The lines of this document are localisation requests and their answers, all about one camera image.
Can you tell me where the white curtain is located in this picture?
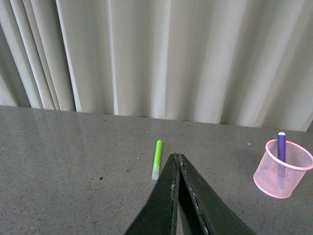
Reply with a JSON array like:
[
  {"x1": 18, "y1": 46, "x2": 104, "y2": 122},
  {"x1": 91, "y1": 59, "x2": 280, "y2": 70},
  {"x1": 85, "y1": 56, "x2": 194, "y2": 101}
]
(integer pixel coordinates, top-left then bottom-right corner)
[{"x1": 0, "y1": 0, "x2": 313, "y2": 131}]

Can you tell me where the pink mesh cup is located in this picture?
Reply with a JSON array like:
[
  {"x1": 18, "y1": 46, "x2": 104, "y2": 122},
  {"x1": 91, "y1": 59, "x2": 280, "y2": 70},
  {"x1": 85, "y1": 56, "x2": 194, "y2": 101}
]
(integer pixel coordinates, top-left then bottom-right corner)
[{"x1": 253, "y1": 140, "x2": 313, "y2": 199}]

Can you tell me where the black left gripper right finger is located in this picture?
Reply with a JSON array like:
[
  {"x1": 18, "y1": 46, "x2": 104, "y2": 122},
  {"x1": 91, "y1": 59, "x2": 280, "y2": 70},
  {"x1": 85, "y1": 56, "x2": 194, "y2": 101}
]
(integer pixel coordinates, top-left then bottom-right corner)
[{"x1": 178, "y1": 154, "x2": 255, "y2": 235}]

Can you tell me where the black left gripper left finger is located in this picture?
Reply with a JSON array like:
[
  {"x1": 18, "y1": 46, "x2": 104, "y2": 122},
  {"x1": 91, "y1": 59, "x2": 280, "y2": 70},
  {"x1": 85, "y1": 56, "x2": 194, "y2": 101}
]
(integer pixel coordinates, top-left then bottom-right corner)
[{"x1": 125, "y1": 153, "x2": 180, "y2": 235}]

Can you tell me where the green pen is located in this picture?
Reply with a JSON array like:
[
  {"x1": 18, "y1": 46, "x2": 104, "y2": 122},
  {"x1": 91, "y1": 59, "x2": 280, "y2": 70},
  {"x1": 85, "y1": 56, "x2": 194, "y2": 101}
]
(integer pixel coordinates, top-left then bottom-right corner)
[{"x1": 151, "y1": 140, "x2": 162, "y2": 181}]

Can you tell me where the purple pen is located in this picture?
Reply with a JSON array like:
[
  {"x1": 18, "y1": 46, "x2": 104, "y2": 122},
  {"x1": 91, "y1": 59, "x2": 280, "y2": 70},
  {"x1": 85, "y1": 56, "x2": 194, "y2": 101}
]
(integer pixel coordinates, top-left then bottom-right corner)
[{"x1": 277, "y1": 132, "x2": 287, "y2": 182}]

